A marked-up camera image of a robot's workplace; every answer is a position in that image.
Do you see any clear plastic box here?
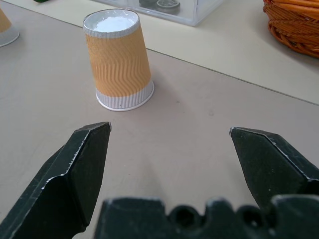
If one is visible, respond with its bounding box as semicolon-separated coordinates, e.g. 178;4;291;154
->
96;0;227;27

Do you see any black round bearing part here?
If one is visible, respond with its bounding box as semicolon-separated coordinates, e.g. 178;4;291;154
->
139;0;182;15

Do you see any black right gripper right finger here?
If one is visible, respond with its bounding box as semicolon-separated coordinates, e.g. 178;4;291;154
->
229;126;319;210

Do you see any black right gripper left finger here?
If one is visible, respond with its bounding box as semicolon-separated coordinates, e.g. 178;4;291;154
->
0;121;112;239

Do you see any orange woven basket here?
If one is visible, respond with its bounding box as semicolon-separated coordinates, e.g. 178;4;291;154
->
263;0;319;59

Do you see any orange ribbed paper cup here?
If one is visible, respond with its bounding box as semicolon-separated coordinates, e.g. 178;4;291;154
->
0;7;20;48
82;8;155;111

